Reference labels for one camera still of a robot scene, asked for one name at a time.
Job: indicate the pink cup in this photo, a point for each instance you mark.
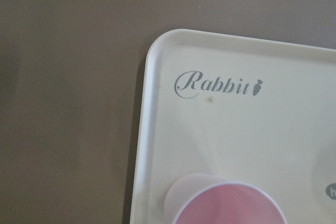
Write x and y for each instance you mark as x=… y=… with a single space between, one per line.
x=200 y=198

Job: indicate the cream rabbit tray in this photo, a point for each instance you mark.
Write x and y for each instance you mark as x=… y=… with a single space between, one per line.
x=249 y=110

